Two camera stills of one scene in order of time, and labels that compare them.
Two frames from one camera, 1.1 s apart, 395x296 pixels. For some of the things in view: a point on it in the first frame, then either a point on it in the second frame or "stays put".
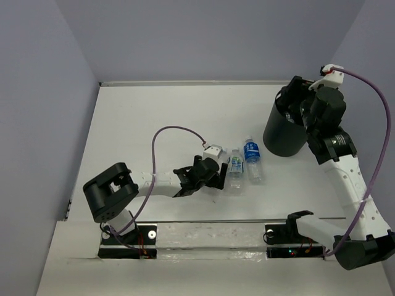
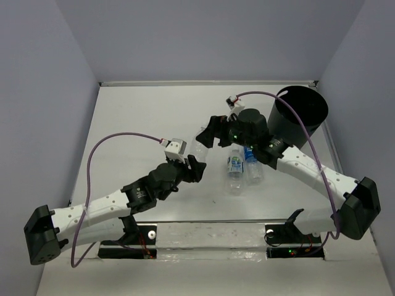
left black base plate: (140, 243) stays put
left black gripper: (216, 181) -> (196, 169)
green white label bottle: (235, 185) stays put
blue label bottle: (251, 150) stays put
